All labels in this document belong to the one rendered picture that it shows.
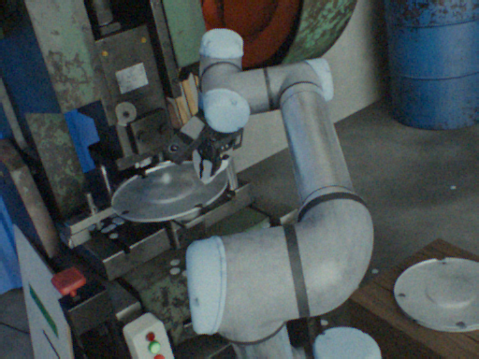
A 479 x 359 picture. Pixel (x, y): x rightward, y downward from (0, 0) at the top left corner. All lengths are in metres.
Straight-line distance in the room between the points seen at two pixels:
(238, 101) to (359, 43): 2.79
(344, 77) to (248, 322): 3.04
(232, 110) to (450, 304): 0.90
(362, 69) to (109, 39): 2.57
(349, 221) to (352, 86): 3.03
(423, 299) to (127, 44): 0.99
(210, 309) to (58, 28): 0.76
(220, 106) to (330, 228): 0.35
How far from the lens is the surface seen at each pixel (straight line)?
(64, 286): 1.31
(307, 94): 0.97
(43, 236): 1.78
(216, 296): 0.72
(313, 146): 0.87
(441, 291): 1.72
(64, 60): 1.32
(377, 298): 1.73
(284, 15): 1.45
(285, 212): 1.58
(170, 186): 1.51
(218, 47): 1.08
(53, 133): 1.66
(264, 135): 3.35
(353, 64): 3.74
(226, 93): 1.01
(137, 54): 1.44
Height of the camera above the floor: 1.45
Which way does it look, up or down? 27 degrees down
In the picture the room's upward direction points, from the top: 12 degrees counter-clockwise
